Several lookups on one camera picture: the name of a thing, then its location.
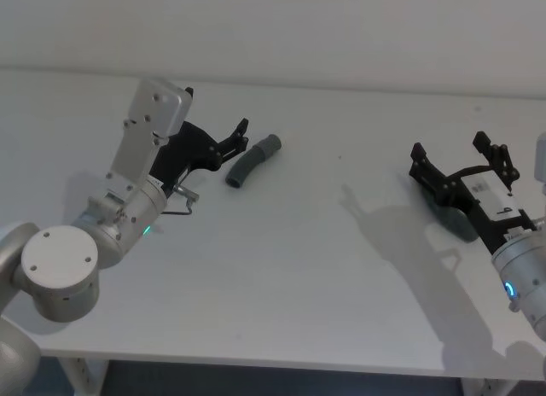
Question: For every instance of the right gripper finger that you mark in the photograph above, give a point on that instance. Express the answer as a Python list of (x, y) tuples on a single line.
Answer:
[(501, 157), (428, 170)]

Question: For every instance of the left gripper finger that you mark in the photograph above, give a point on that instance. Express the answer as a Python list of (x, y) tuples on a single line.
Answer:
[(242, 126), (242, 143)]

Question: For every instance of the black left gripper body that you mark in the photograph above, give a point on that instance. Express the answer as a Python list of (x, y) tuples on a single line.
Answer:
[(187, 150)]

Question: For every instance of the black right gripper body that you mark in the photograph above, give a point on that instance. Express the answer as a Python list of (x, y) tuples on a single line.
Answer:
[(484, 223)]

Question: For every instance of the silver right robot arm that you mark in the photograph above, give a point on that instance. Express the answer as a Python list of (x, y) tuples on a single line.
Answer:
[(522, 276)]

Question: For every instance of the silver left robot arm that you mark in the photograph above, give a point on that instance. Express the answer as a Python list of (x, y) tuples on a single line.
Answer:
[(59, 259)]

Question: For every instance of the grey curved rubber tube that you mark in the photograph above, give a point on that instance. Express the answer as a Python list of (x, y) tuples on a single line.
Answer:
[(249, 160)]

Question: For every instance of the dark grey flat piece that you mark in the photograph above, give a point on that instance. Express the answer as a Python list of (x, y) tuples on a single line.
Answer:
[(458, 226)]

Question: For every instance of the white table leg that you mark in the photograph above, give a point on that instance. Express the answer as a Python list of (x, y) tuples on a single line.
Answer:
[(83, 376)]

